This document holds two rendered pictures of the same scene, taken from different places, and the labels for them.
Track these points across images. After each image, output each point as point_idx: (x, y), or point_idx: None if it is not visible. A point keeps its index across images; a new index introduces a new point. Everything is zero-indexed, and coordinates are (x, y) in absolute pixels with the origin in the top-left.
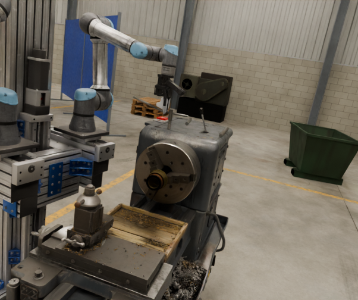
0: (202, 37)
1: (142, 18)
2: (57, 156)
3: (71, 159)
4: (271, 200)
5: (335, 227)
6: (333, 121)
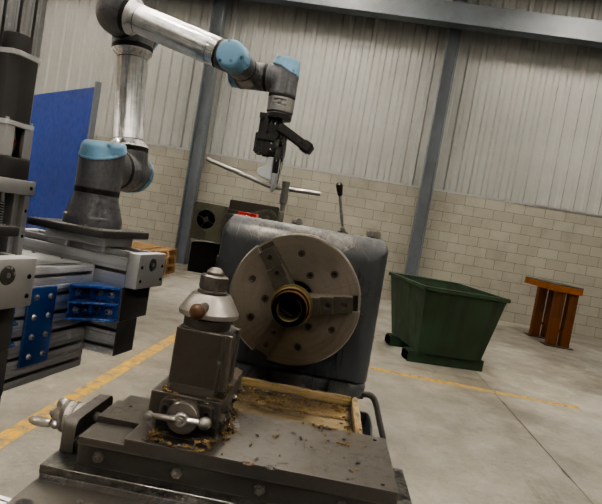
0: (228, 144)
1: None
2: (47, 272)
3: (73, 283)
4: (387, 399)
5: (500, 436)
6: (440, 278)
